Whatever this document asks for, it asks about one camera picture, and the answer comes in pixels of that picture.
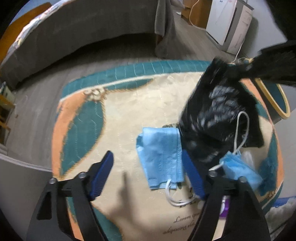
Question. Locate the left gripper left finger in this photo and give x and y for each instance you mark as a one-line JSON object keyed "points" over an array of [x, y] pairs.
{"points": [[50, 219]]}

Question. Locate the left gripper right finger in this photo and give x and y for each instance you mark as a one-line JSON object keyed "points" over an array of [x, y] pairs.
{"points": [[245, 219]]}

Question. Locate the purple spray bottle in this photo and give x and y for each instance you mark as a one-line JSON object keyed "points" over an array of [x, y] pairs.
{"points": [[224, 207]]}

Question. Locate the black plastic bag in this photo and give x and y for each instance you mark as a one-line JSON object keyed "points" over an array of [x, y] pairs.
{"points": [[219, 113]]}

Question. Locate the light blue face mask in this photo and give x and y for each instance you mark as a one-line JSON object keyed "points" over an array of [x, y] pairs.
{"points": [[160, 154]]}

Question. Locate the teal glove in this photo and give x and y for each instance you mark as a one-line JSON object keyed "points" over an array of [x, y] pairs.
{"points": [[268, 172]]}

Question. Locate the teal yellow trash bin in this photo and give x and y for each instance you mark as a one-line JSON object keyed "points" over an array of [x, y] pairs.
{"points": [[271, 100]]}

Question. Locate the white crumpled tissue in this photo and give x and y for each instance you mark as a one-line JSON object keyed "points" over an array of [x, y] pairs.
{"points": [[247, 158]]}

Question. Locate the white air purifier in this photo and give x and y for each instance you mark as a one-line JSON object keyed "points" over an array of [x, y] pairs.
{"points": [[228, 24]]}

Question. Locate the wooden cabinet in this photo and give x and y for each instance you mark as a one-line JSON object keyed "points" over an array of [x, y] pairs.
{"points": [[196, 12]]}

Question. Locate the wooden bedside stand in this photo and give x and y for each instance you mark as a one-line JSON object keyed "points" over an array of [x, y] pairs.
{"points": [[7, 105]]}

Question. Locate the patterned teal beige rug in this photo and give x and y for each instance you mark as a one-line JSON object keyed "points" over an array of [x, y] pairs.
{"points": [[106, 111]]}

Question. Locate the wooden headboard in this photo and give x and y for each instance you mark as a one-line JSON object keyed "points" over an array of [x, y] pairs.
{"points": [[14, 29]]}

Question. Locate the bed with grey cover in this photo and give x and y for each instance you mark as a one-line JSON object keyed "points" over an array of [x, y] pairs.
{"points": [[80, 23]]}

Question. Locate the light blue quilt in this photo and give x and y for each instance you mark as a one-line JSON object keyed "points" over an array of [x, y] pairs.
{"points": [[56, 5]]}

